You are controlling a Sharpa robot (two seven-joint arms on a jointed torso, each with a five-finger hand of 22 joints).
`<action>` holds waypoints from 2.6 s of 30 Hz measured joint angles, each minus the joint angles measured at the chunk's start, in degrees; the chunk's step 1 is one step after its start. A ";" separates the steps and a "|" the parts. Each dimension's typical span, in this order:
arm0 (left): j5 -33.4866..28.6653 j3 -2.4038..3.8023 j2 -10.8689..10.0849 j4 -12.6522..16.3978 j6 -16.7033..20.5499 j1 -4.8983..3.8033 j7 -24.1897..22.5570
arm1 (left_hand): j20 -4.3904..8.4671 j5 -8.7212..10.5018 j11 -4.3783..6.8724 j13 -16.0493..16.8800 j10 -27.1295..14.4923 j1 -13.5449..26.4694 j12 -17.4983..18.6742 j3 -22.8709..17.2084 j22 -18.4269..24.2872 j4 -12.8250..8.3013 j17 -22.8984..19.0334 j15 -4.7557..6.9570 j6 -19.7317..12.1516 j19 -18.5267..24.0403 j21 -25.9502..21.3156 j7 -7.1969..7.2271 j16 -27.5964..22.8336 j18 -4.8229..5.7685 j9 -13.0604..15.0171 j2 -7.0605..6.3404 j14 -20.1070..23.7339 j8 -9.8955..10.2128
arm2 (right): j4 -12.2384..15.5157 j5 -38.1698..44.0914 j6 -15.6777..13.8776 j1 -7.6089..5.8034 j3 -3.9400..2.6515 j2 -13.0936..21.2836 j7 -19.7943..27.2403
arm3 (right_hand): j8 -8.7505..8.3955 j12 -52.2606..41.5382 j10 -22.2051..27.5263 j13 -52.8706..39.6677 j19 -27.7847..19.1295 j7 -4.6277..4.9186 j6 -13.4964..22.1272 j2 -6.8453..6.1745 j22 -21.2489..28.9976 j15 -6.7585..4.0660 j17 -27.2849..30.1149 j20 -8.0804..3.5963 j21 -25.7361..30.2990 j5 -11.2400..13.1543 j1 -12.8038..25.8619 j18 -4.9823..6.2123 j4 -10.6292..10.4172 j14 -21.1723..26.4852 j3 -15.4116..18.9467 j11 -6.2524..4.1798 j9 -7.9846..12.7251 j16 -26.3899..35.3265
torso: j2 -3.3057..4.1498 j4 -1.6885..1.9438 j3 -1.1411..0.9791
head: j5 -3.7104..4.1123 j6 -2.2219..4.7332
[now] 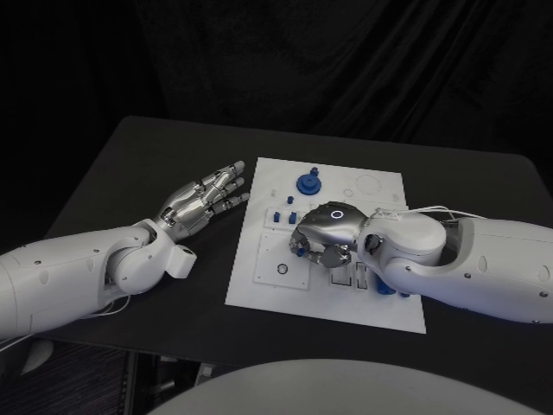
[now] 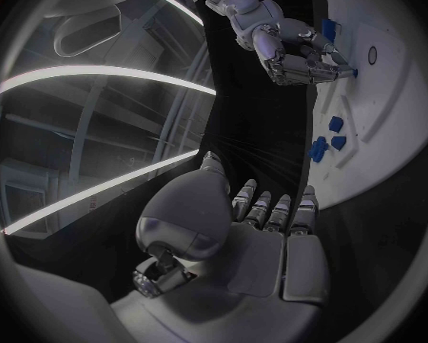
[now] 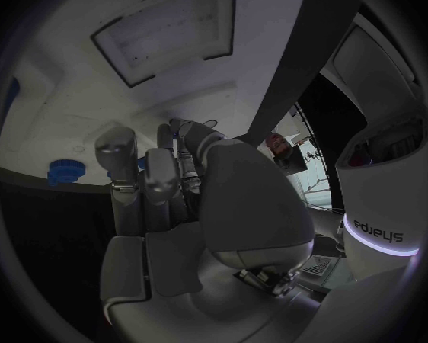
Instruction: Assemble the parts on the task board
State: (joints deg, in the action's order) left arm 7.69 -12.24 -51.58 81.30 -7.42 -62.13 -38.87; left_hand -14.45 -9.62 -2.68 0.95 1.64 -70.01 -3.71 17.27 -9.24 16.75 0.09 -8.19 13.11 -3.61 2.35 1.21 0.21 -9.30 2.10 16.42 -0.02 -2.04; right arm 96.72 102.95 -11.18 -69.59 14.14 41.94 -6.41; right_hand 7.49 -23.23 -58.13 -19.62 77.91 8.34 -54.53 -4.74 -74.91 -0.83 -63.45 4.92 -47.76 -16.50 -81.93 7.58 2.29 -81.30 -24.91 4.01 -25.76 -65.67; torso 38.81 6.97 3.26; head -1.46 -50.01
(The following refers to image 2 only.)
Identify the blue gear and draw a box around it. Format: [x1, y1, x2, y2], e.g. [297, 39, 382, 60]
[307, 136, 331, 164]

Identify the white task board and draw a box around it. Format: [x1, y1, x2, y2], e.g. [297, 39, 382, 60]
[307, 0, 428, 211]

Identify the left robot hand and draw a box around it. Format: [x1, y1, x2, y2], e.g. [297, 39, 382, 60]
[109, 149, 331, 343]

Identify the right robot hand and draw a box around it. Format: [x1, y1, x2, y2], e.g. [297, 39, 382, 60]
[251, 18, 355, 87]

